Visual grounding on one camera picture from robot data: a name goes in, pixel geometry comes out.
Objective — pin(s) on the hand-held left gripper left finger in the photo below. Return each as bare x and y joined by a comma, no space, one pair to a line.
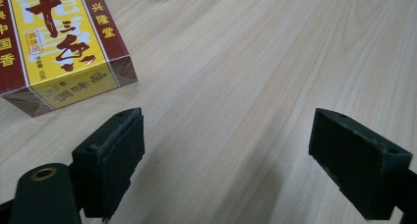
111,165

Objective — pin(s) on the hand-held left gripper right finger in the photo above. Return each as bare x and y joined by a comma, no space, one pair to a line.
357,168

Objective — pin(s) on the yellow and maroon seasoning box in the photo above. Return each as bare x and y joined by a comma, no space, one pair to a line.
55,37

